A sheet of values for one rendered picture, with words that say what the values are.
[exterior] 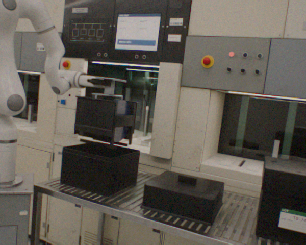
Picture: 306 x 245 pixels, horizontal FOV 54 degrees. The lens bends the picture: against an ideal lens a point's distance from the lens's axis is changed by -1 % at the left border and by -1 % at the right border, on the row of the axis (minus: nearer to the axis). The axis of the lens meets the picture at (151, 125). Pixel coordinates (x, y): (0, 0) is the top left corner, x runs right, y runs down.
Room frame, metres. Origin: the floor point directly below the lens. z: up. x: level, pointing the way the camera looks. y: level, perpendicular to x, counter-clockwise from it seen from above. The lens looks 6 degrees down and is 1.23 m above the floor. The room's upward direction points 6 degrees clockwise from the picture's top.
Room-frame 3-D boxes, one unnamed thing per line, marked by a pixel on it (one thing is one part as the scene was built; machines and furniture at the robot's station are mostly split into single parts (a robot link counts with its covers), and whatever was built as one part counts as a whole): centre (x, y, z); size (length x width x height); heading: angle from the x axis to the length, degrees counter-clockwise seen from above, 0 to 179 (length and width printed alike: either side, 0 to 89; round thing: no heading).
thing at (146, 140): (2.08, -0.01, 0.89); 0.22 x 0.21 x 0.04; 156
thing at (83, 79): (1.48, 0.31, 1.25); 0.11 x 0.10 x 0.07; 66
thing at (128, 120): (1.43, 0.22, 1.11); 0.24 x 0.20 x 0.32; 155
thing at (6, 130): (1.31, 0.67, 1.07); 0.19 x 0.12 x 0.24; 49
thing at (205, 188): (1.26, -0.18, 0.83); 0.29 x 0.29 x 0.13; 69
